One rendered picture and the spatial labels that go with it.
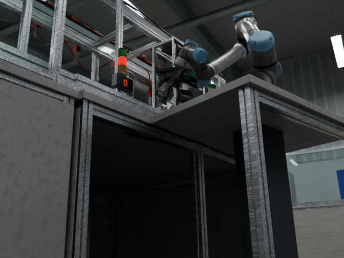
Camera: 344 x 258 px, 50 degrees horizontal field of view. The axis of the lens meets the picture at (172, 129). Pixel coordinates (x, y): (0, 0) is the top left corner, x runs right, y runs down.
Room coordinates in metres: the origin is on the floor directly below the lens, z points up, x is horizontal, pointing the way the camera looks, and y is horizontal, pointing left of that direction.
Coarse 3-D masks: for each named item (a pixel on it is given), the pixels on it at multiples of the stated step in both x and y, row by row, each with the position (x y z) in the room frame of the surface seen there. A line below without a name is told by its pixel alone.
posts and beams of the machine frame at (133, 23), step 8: (128, 16) 2.44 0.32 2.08; (128, 24) 2.56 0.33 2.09; (136, 24) 2.51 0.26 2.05; (144, 32) 2.63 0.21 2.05; (152, 32) 2.67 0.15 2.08; (160, 40) 2.76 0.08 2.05; (144, 48) 2.92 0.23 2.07; (128, 56) 3.03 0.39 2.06; (136, 56) 3.02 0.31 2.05; (128, 64) 3.16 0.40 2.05; (136, 64) 3.25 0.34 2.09; (136, 72) 3.25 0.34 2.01; (144, 72) 3.35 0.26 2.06; (216, 80) 3.55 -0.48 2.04; (224, 80) 3.64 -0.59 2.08; (144, 88) 3.35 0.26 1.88
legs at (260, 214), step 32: (256, 96) 1.11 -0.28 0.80; (256, 128) 1.10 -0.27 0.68; (320, 128) 1.44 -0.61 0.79; (256, 160) 1.09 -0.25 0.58; (256, 192) 1.09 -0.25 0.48; (288, 192) 1.57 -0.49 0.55; (256, 224) 1.11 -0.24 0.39; (288, 224) 1.55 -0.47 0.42; (256, 256) 1.11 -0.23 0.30; (288, 256) 1.53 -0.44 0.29
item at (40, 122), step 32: (0, 64) 0.94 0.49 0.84; (0, 96) 0.95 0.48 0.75; (32, 96) 1.03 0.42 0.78; (64, 96) 1.13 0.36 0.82; (0, 128) 0.96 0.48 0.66; (32, 128) 1.04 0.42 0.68; (64, 128) 1.13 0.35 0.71; (0, 160) 0.97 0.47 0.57; (32, 160) 1.05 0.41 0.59; (64, 160) 1.14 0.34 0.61; (0, 192) 0.98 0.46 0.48; (32, 192) 1.05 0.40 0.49; (64, 192) 1.14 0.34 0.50; (0, 224) 0.99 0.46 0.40; (32, 224) 1.06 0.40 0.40; (64, 224) 1.15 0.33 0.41; (0, 256) 1.00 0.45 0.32; (32, 256) 1.07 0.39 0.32
